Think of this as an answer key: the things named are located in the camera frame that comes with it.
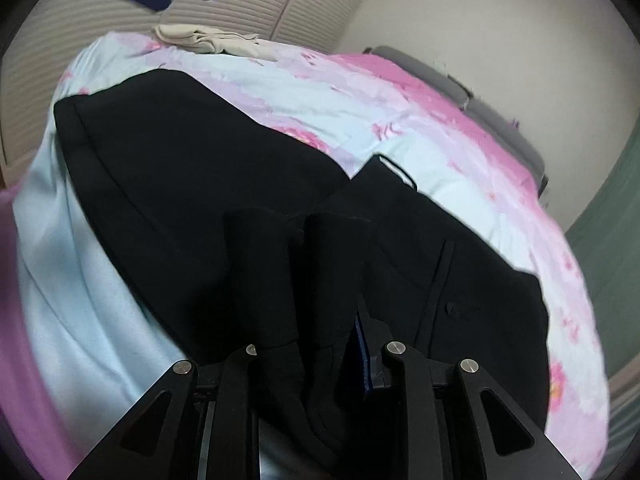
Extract folded beige garment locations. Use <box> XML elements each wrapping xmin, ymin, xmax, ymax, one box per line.
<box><xmin>151</xmin><ymin>23</ymin><xmax>282</xmax><ymax>59</ymax></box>

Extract grey padded headboard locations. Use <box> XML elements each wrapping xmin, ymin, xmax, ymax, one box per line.
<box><xmin>364</xmin><ymin>45</ymin><xmax>549</xmax><ymax>197</ymax></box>

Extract green curtain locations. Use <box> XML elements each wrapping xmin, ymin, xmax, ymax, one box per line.
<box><xmin>564</xmin><ymin>105</ymin><xmax>640</xmax><ymax>461</ymax></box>

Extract black pants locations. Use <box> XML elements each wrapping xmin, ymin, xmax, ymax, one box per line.
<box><xmin>52</xmin><ymin>70</ymin><xmax>552</xmax><ymax>480</ymax></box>

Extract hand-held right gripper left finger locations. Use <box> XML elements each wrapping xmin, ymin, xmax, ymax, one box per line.
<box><xmin>67</xmin><ymin>343</ymin><xmax>262</xmax><ymax>480</ymax></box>

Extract pink floral quilt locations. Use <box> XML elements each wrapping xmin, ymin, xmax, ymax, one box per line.
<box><xmin>10</xmin><ymin>30</ymin><xmax>612</xmax><ymax>467</ymax></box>

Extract white louvered wardrobe door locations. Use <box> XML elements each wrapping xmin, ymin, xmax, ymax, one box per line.
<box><xmin>0</xmin><ymin>0</ymin><xmax>323</xmax><ymax>173</ymax></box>
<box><xmin>272</xmin><ymin>0</ymin><xmax>383</xmax><ymax>54</ymax></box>

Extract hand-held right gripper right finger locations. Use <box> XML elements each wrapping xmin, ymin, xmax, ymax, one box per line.
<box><xmin>355</xmin><ymin>310</ymin><xmax>583</xmax><ymax>480</ymax></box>

